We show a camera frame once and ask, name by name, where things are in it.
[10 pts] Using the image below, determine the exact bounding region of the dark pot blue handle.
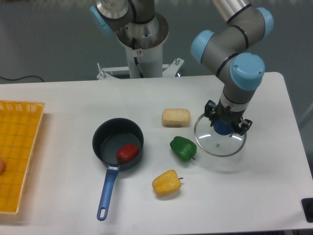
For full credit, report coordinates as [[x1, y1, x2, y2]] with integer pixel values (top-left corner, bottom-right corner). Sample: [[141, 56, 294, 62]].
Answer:
[[92, 117, 144, 221]]

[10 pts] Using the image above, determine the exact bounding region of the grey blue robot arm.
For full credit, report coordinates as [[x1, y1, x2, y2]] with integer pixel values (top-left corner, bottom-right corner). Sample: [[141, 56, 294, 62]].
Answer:
[[90, 0, 274, 135]]

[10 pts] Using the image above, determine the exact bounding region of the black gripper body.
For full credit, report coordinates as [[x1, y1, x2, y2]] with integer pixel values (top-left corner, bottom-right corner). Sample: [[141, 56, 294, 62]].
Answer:
[[212, 101, 246, 130]]

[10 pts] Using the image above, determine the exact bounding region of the beige bread loaf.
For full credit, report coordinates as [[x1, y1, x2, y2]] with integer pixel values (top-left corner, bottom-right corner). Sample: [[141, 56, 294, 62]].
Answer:
[[161, 108, 191, 127]]

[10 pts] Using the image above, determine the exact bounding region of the red bell pepper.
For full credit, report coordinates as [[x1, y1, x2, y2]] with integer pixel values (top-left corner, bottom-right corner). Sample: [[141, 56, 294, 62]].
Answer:
[[116, 143, 139, 164]]

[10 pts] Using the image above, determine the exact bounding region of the glass pot lid blue knob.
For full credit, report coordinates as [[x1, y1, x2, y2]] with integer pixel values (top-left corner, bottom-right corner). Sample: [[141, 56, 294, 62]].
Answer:
[[194, 111, 247, 157]]

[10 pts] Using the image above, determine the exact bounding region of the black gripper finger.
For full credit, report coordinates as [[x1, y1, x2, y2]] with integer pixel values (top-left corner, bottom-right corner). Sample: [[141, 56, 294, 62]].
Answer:
[[204, 100, 216, 126], [235, 119, 253, 136]]

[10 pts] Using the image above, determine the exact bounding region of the black table edge device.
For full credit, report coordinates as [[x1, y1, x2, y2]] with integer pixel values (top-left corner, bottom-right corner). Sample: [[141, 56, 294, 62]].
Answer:
[[301, 198, 313, 223]]

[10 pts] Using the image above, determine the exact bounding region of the yellow woven basket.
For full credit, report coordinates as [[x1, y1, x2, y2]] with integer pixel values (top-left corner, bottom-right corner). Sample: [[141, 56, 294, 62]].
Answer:
[[0, 100, 45, 214]]

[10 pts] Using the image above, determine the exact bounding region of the yellow bell pepper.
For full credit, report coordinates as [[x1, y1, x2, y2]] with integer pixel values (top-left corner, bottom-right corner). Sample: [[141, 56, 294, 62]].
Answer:
[[152, 169, 182, 195]]

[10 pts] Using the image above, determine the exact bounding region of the black cable on floor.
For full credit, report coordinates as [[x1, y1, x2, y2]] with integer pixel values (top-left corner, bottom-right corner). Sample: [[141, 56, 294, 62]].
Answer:
[[0, 75, 45, 82]]

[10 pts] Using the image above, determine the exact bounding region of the orange fruit in basket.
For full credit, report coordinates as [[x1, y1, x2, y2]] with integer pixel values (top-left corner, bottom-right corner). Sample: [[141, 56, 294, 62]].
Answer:
[[0, 158, 5, 174]]

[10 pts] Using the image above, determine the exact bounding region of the green bell pepper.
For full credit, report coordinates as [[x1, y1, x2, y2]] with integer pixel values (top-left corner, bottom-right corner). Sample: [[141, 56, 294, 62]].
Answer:
[[170, 136, 197, 162]]

